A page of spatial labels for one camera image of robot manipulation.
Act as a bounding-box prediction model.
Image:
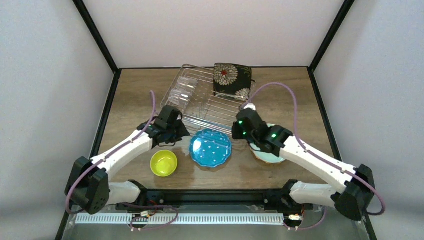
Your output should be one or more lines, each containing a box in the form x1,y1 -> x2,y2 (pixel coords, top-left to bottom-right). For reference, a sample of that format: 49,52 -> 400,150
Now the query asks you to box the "clear plastic glass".
175,76 -> 198,94
167,88 -> 193,109

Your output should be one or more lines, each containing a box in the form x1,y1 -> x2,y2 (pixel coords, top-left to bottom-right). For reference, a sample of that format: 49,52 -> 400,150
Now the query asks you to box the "metal wire dish rack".
160,64 -> 256,135

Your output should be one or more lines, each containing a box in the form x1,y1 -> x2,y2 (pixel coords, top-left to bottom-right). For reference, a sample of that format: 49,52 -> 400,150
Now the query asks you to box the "black floral square plate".
213,63 -> 254,101

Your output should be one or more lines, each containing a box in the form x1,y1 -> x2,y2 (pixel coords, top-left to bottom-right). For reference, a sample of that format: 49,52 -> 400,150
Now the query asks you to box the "light blue floral plate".
248,129 -> 285,164

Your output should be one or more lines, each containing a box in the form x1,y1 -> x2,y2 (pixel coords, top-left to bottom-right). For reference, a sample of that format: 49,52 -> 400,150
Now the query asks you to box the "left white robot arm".
64,105 -> 190,215

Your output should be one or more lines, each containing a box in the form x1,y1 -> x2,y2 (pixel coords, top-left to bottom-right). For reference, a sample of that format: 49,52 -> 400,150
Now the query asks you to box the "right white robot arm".
232,108 -> 376,221

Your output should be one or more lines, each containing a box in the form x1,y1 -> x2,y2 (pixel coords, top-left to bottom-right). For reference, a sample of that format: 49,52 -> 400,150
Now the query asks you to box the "yellow-green small bowl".
150,150 -> 178,178

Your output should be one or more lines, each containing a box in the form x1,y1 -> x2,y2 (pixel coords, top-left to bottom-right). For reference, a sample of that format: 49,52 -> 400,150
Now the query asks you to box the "orange plate under blue plate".
249,143 -> 285,164

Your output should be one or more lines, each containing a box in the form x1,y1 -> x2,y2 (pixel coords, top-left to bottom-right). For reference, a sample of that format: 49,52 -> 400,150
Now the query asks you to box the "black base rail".
67,188 -> 364,213

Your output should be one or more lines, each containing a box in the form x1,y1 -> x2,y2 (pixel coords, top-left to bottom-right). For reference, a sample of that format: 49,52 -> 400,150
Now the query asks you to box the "white slotted cable duct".
73,213 -> 284,225

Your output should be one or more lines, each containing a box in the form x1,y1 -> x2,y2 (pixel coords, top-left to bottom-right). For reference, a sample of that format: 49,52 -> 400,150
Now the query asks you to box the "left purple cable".
64,90 -> 180,232

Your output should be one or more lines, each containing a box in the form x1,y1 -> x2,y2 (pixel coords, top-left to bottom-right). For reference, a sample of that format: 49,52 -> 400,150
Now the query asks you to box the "left black frame post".
72,0 -> 119,74

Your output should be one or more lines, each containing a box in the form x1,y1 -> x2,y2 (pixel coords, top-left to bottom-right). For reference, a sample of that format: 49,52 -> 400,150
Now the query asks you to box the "black frame post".
72,0 -> 119,74
308,0 -> 355,72

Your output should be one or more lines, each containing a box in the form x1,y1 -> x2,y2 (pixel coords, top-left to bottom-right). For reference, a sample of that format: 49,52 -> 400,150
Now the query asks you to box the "right black frame post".
308,0 -> 355,72

